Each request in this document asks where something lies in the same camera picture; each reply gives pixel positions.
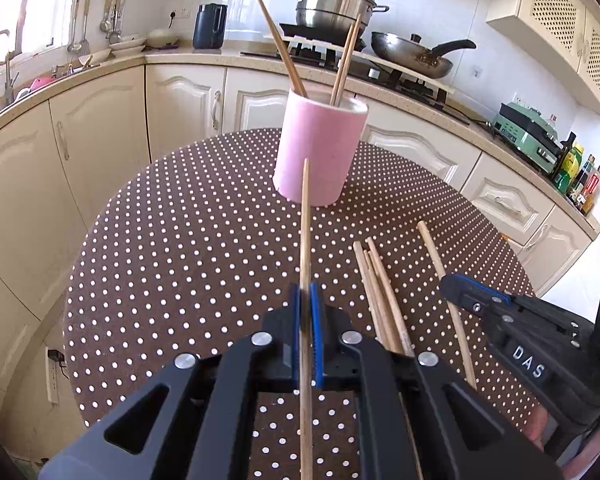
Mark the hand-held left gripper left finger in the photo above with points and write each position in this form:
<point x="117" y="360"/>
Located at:
<point x="294" y="330"/>

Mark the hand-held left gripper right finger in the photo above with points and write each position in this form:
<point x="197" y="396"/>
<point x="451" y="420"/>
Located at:
<point x="316" y="330"/>

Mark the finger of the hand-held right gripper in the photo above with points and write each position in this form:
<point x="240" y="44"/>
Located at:
<point x="527" y="360"/>
<point x="480" y="294"/>

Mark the wooden chopstick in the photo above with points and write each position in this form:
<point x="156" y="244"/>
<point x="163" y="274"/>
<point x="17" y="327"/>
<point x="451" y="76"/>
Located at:
<point x="346" y="57"/>
<point x="378" y="300"/>
<point x="305" y="240"/>
<point x="367" y="285"/>
<point x="387" y="287"/>
<point x="430" y="247"/>
<point x="280" y="45"/>

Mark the pink cylindrical cup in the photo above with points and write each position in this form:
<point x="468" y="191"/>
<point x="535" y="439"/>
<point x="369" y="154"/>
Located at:
<point x="320" y="155"/>

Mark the person's right hand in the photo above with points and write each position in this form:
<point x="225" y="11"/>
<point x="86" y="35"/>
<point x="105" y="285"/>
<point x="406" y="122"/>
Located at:
<point x="539" y="430"/>

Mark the brown polka dot tablecloth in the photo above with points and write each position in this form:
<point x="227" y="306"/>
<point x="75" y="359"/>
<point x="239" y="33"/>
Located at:
<point x="190" y="260"/>

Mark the red label sauce bottle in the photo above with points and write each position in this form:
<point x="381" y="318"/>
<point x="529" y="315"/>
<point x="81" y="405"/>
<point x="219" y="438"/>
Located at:
<point x="594" y="190"/>

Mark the dark sauce bottle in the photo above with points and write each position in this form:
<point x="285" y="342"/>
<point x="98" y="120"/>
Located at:
<point x="585" y="180"/>

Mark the dark oil bottle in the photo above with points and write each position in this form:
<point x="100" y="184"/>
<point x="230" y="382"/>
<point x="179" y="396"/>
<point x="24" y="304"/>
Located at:
<point x="564" y="160"/>

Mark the green yellow bottle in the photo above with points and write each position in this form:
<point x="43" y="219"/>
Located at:
<point x="575" y="167"/>

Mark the green electric cooker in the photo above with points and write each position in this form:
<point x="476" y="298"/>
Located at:
<point x="525" y="135"/>

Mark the red cap soda bottle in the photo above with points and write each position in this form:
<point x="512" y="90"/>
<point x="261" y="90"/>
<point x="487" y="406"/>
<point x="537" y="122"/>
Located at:
<point x="553" y="122"/>

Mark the black gas stove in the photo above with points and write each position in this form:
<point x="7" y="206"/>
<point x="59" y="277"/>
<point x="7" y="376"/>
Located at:
<point x="415" y="92"/>

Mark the black plug adapter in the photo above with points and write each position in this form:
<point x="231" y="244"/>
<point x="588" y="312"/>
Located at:
<point x="57" y="358"/>

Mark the white power strip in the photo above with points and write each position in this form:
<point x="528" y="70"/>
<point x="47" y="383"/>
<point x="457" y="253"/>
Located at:
<point x="52" y="385"/>

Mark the cream base cabinets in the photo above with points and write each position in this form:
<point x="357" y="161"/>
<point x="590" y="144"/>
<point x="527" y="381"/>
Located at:
<point x="180" y="105"/>

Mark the beige kitchen countertop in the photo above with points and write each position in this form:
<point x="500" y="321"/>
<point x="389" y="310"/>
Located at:
<point x="190" y="56"/>

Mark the dark electric kettle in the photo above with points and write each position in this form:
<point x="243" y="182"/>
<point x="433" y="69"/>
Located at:
<point x="209" y="27"/>

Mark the cream bowl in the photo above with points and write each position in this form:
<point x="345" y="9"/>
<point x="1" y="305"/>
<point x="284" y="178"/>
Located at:
<point x="162" y="38"/>

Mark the stainless steel steamer pot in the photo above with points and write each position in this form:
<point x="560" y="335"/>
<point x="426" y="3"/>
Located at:
<point x="335" y="2"/>

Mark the stack of white plates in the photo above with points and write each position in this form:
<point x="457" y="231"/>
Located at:
<point x="127" y="45"/>

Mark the white shallow dish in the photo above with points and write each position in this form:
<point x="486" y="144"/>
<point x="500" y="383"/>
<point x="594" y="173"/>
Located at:
<point x="94" y="58"/>

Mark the pink basin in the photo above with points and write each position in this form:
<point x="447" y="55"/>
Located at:
<point x="42" y="84"/>

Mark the steel kitchen sink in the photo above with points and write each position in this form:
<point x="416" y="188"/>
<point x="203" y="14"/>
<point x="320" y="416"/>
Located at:
<point x="25" y="100"/>

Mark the hanging steel skimmer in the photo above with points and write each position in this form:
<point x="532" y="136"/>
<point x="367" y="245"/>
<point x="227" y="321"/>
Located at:
<point x="112" y="22"/>

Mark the hanging steel spatula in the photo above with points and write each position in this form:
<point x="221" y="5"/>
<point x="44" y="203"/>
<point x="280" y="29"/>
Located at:
<point x="85" y="30"/>

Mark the hanging steel ladle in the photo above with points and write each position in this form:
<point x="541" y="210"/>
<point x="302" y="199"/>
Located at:
<point x="73" y="30"/>

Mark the steel sink faucet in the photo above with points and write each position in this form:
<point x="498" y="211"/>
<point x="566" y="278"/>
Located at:
<point x="10" y="75"/>

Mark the sliding kitchen window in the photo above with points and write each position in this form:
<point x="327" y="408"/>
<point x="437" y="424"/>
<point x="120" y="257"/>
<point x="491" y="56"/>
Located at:
<point x="20" y="0"/>

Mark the wide lattice door wall cabinet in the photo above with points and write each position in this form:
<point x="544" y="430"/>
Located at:
<point x="560" y="25"/>

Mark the wall socket with black plug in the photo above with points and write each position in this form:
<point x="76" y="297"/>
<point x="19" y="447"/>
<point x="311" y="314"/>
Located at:
<point x="177" y="16"/>

